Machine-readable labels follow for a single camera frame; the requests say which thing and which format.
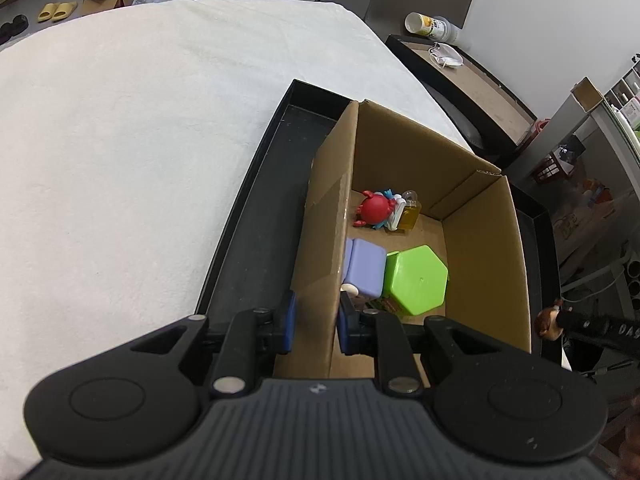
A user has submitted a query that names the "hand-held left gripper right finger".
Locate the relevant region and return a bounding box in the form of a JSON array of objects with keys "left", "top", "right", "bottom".
[{"left": 336, "top": 292, "right": 523, "bottom": 395}]

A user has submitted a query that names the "small amber bottle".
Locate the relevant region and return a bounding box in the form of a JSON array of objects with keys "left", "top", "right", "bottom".
[{"left": 397, "top": 190, "right": 423, "bottom": 232}]

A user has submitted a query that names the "grey desk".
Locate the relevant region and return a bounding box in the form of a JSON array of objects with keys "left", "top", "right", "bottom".
[{"left": 500, "top": 55, "right": 640, "bottom": 187}]

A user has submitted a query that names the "white face mask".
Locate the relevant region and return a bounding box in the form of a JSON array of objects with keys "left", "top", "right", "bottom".
[{"left": 427, "top": 42, "right": 465, "bottom": 69}]

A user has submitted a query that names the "green hexagonal box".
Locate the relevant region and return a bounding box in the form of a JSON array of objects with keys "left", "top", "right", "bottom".
[{"left": 382, "top": 245, "right": 449, "bottom": 317}]

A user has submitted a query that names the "dark side table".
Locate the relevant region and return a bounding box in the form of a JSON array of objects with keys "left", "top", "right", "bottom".
[{"left": 385, "top": 34, "right": 539, "bottom": 162}]

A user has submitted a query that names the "lavender cube box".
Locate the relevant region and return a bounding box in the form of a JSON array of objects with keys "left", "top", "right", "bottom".
[{"left": 344, "top": 238, "right": 387, "bottom": 297}]

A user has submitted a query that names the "red crab toy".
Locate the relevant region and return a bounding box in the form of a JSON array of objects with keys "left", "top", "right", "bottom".
[{"left": 352, "top": 189, "right": 404, "bottom": 231}]

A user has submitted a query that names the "white yellow can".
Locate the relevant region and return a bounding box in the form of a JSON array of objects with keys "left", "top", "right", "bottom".
[{"left": 404, "top": 11, "right": 464, "bottom": 45}]

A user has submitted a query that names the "small brown-haired figurine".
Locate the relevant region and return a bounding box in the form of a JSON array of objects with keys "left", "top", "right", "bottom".
[{"left": 536, "top": 299, "right": 565, "bottom": 341}]

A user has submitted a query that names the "red basket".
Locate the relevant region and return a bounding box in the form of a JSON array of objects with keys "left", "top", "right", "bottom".
[{"left": 530, "top": 152, "right": 576, "bottom": 185}]

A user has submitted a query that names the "black tray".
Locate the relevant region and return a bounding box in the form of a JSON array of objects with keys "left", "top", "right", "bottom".
[{"left": 195, "top": 78, "right": 562, "bottom": 377}]

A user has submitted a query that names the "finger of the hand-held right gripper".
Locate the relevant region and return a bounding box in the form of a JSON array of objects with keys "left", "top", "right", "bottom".
[{"left": 557, "top": 306, "right": 640, "bottom": 362}]

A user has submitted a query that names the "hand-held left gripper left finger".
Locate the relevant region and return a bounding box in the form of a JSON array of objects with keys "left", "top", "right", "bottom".
[{"left": 131, "top": 290, "right": 298, "bottom": 395}]

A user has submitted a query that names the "brown cardboard box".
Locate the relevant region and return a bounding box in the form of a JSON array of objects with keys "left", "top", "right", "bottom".
[{"left": 272, "top": 100, "right": 532, "bottom": 380}]

